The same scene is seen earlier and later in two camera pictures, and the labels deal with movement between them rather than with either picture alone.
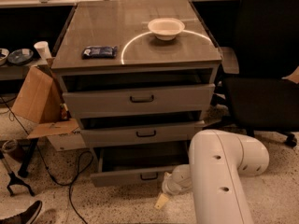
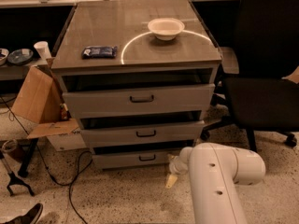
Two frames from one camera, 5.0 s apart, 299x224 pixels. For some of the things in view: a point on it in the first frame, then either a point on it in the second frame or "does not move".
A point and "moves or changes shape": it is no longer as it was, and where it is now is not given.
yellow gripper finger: (161, 202) → (171, 181)
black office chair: (261, 99) does not move
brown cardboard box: (38, 105) does not move
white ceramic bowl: (165, 29) does not move
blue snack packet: (99, 52) does not move
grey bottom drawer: (137, 165) moves or changes shape
